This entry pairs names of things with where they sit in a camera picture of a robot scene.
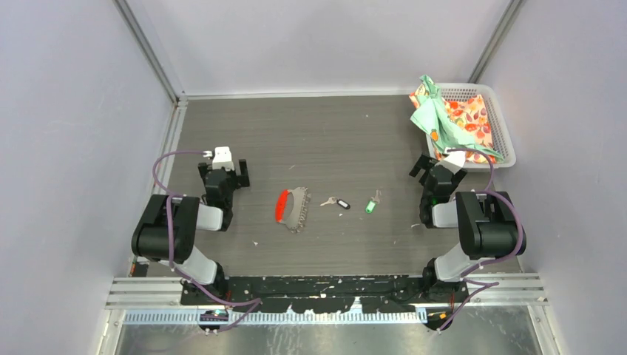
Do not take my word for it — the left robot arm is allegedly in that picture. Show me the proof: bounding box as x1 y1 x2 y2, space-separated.
131 159 250 306

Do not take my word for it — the red handled metal keyring holder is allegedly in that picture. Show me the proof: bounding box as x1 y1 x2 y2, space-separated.
274 186 311 233

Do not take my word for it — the white slotted cable duct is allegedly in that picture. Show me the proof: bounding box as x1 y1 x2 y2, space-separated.
123 308 427 325

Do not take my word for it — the key with black tag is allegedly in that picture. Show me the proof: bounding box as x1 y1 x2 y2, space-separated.
320 197 351 210

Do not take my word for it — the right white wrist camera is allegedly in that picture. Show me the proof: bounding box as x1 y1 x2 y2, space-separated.
438 151 467 174

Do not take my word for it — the green cloth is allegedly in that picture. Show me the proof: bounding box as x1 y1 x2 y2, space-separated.
409 75 504 163

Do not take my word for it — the orange patterned cloth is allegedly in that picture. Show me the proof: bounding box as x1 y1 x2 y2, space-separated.
409 83 495 165

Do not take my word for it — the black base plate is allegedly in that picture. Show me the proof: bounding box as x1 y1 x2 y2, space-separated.
181 275 468 314

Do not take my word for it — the key with green tag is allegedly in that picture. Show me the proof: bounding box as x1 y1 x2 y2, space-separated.
365 189 382 214

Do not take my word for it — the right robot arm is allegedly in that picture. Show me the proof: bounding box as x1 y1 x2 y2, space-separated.
409 151 526 304

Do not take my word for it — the aluminium rail frame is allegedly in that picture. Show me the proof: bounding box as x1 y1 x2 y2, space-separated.
105 273 550 309

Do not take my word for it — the white plastic basket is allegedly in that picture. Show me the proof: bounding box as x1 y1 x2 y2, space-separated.
438 82 516 169

